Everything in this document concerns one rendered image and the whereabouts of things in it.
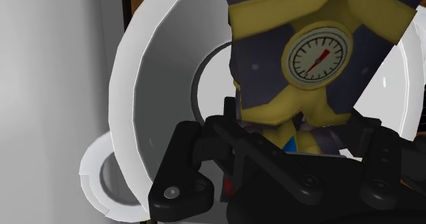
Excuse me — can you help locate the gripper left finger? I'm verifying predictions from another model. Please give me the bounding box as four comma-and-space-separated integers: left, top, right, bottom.
147, 96, 326, 223

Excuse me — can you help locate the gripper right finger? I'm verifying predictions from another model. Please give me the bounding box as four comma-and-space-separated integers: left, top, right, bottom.
345, 110, 426, 212

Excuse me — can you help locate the yellow and blue toy figure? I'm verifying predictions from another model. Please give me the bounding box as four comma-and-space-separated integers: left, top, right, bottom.
221, 0, 426, 155

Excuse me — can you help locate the small white bowl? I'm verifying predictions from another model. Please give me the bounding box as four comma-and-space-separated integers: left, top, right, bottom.
78, 131, 150, 223

